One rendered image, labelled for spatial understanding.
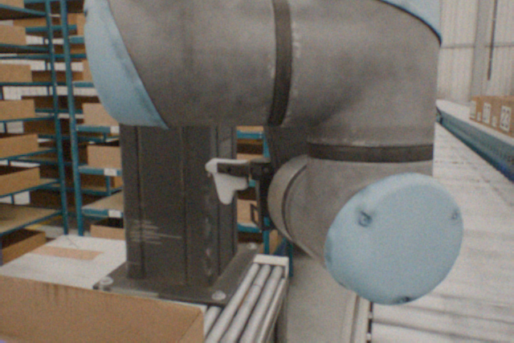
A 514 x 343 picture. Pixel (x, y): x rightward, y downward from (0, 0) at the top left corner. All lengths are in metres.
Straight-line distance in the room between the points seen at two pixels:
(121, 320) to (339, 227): 0.41
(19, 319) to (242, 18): 0.59
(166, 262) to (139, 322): 0.21
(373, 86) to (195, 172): 0.50
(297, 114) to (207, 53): 0.07
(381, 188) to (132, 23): 0.18
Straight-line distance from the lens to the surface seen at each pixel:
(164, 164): 0.74
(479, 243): 1.15
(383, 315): 0.77
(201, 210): 0.73
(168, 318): 0.58
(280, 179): 0.38
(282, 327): 0.96
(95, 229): 2.19
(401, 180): 0.26
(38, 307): 0.70
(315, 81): 0.26
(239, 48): 0.25
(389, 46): 0.27
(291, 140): 0.45
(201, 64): 0.24
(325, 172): 0.28
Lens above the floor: 1.13
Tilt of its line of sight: 9 degrees down
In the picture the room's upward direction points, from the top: straight up
